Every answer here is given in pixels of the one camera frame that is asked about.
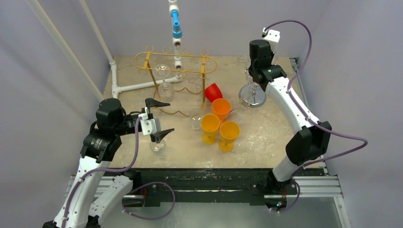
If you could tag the blue pipe fitting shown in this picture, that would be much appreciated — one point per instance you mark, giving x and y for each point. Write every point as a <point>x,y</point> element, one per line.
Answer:
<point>176,30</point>

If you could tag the right yellow plastic goblet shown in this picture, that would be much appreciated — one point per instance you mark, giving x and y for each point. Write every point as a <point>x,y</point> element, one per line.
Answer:
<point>229,132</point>

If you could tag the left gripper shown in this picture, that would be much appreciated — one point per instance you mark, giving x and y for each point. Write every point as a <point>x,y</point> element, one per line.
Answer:
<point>150,102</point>

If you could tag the clear champagne flute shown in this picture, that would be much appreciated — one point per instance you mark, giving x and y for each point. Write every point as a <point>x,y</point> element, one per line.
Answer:
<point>247,94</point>

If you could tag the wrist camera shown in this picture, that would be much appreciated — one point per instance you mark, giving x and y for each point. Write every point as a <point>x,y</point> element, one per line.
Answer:
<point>149,124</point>
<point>272,36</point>

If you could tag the black mounting base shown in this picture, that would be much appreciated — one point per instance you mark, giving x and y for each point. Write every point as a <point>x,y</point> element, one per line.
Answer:
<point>154,186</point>

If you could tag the left yellow plastic goblet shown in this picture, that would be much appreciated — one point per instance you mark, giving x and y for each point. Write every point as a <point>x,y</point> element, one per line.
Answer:
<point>210,124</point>

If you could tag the patterned clear goblet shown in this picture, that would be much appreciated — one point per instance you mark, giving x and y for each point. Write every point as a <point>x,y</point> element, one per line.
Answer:
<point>195,117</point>

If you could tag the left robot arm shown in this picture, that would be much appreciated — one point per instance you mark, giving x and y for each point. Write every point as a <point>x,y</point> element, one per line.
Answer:
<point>97,188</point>

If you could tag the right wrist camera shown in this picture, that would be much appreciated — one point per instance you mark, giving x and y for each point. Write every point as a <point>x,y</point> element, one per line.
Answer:
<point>272,36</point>

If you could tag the round clear wine glass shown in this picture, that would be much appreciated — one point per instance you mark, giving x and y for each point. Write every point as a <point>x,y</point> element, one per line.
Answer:
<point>165,88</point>

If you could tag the yellow plastic goblet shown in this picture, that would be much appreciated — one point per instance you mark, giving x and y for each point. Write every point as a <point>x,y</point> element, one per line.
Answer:
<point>229,132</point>
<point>210,124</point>

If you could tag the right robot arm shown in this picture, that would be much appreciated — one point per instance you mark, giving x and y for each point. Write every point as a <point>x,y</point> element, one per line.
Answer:
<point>311,136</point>

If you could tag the clear glass near front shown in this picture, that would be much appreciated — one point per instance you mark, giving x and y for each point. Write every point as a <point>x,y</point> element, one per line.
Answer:
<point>159,149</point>

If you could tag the chrome round glass rack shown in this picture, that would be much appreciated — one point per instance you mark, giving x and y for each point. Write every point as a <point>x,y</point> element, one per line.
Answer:
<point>260,95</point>

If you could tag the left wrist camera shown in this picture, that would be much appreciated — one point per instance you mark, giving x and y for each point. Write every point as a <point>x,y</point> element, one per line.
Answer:
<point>149,124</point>

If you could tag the gold wire glass rack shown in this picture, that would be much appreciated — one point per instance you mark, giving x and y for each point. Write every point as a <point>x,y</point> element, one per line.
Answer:
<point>178,73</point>

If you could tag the red plastic goblet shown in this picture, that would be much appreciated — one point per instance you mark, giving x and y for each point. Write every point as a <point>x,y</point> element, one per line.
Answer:
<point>212,92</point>

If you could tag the orange plastic goblet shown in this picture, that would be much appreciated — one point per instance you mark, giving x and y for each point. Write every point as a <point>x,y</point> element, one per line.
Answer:
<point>221,108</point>

